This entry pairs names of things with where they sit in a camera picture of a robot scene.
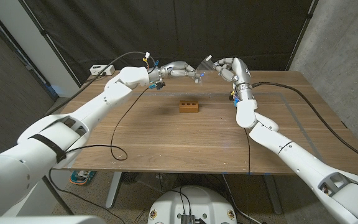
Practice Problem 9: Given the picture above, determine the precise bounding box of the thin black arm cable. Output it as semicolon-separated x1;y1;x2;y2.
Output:
48;85;152;224
243;127;251;175

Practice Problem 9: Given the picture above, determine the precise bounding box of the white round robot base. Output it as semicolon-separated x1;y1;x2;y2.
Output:
147;185;238;224

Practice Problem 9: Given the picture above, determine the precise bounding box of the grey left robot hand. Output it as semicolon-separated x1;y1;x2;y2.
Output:
157;60;203;85

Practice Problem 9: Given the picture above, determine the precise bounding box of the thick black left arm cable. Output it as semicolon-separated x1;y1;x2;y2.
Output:
44;51;155;118

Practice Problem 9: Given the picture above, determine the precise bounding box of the orange and teal floor item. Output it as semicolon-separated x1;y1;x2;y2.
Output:
69;170;96;187

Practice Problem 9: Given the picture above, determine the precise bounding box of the black backdrop stand pole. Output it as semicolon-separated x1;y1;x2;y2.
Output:
286;0;319;72
19;0;82;88

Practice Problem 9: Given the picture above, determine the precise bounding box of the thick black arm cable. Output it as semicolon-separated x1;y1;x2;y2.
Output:
44;51;155;118
251;80;358;166

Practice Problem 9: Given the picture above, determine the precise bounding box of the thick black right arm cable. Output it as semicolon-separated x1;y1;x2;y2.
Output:
251;80;358;166

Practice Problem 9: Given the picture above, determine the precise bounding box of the white power outlet box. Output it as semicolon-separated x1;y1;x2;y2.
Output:
89;64;116;77

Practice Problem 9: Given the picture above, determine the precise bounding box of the grey table leg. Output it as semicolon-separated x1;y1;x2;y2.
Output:
262;174;283;215

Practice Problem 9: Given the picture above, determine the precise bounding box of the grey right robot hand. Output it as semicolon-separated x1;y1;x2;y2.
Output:
212;57;254;93

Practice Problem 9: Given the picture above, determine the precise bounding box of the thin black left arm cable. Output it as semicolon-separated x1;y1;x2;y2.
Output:
48;85;152;224

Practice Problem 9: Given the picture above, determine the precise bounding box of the white table leg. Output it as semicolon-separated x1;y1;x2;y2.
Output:
106;171;123;209

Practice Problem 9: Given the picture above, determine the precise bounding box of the dark round ribbed object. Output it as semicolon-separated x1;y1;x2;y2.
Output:
121;172;141;184

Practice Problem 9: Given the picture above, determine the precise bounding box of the wooden block with three holes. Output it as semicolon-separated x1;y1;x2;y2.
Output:
178;100;200;113

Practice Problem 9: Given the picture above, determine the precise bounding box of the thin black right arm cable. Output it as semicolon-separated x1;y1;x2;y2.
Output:
243;127;251;175

